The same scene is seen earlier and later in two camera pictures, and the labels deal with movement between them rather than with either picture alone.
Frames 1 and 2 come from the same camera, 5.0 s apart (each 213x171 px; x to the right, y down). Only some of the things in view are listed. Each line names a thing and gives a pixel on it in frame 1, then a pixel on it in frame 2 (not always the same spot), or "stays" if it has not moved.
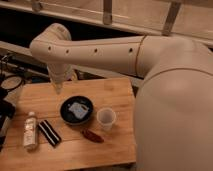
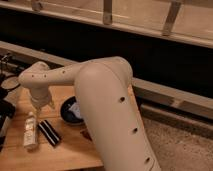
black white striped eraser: x=50 y=133 stays
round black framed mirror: x=12 y=82 stays
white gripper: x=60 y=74 to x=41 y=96
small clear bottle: x=30 y=137 stays
